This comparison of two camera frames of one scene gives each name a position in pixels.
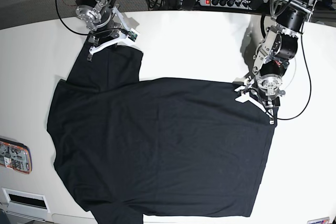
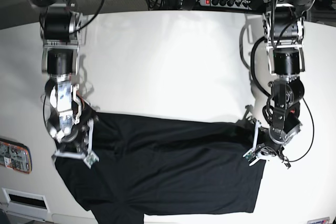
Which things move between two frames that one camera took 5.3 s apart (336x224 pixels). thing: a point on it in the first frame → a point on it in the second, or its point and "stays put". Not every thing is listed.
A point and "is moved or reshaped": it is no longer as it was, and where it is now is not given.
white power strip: [227, 2] stays put
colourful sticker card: [324, 220] stays put
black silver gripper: [268, 86] → [277, 138]
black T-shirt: [124, 148] is moved or reshaped
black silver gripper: [103, 33] → [72, 138]
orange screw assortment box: [16, 155] stays put
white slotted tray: [27, 204] stays put
